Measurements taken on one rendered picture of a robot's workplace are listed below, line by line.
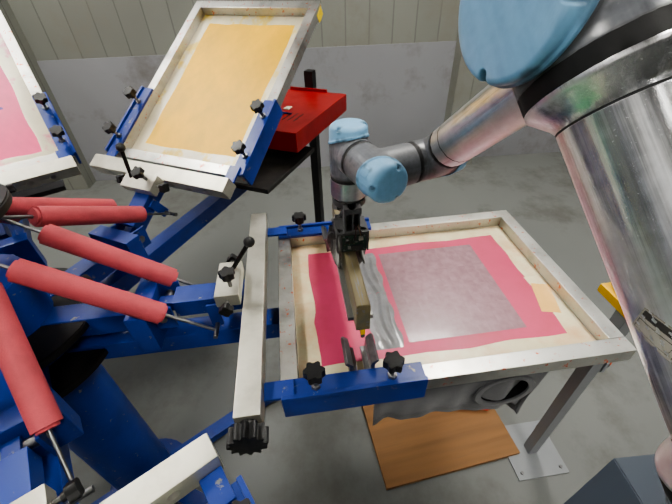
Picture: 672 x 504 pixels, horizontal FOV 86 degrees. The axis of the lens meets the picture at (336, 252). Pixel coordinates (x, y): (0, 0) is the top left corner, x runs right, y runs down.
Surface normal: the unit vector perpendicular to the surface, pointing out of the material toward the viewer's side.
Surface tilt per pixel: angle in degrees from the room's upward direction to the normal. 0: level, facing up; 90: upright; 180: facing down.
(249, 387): 0
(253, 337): 0
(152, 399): 0
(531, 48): 85
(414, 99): 90
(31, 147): 32
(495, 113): 105
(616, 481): 90
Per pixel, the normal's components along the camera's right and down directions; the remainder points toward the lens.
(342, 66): 0.08, 0.63
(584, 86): -0.35, 0.81
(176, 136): -0.22, -0.34
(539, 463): -0.03, -0.77
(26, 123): 0.30, -0.40
